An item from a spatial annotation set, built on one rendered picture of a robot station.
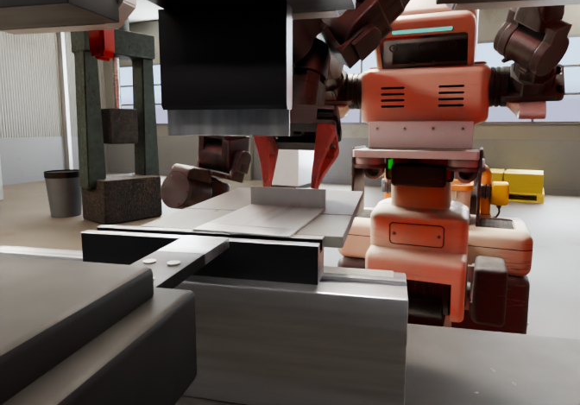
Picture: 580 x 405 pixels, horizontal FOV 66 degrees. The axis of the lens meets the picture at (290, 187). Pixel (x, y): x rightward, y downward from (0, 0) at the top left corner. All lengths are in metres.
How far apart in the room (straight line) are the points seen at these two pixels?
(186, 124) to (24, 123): 10.03
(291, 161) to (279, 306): 7.44
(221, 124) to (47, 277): 0.21
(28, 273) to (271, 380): 0.22
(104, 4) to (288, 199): 0.25
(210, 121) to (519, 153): 8.08
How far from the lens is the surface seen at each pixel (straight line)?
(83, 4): 0.40
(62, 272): 0.18
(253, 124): 0.35
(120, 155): 11.51
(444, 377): 0.43
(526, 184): 7.42
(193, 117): 0.36
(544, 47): 0.93
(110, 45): 0.49
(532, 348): 0.51
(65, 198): 6.07
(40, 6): 0.40
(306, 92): 0.54
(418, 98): 1.04
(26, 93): 10.46
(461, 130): 1.01
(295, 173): 7.74
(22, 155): 10.32
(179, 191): 0.70
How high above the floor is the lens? 1.09
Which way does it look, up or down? 8 degrees down
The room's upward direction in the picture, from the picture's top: straight up
